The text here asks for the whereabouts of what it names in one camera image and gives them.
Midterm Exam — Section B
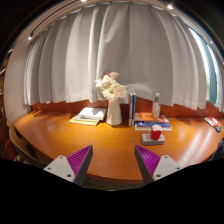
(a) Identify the white ceramic vase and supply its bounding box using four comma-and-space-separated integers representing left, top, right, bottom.
106, 101, 122, 126

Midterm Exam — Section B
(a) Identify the white open book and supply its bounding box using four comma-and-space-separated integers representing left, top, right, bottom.
79, 107, 107, 120

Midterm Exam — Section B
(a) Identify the small dark object right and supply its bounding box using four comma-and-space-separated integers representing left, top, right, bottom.
215, 126, 222, 132

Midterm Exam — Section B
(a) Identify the red and white charger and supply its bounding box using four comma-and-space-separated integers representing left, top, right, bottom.
150, 125, 162, 140

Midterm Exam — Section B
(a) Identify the window with frame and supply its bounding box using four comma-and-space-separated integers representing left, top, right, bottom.
190, 28, 221, 106

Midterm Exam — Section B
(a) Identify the yellow-green flat book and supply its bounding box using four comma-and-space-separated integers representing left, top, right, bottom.
69, 115, 99, 126

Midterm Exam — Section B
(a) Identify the grey curtain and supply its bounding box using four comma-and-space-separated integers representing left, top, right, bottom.
22, 1, 224, 114

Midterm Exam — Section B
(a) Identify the red white book right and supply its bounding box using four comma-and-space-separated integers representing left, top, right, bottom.
204, 117, 219, 127

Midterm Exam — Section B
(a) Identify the orange flat book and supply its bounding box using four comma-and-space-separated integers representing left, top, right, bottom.
134, 112, 169, 123

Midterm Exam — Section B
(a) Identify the clear bottle green cap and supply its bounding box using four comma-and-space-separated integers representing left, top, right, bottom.
152, 93, 160, 119

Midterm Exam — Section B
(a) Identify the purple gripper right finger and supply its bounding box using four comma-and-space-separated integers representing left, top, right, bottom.
134, 145, 181, 185

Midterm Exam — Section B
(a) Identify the blue upright book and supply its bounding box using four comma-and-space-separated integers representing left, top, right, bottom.
131, 92, 136, 127

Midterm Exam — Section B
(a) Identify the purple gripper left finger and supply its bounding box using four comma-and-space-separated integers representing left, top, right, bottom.
44, 145, 93, 186

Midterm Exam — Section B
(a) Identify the white upright book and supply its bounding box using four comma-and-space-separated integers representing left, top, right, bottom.
128, 92, 133, 126

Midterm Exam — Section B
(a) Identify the white flower bouquet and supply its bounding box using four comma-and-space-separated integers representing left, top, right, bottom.
96, 72, 126, 102

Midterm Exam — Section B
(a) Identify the blue flat book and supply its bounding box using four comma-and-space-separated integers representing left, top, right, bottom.
135, 122, 172, 131

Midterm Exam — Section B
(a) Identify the grey power strip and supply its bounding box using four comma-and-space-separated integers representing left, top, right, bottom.
142, 134, 165, 145

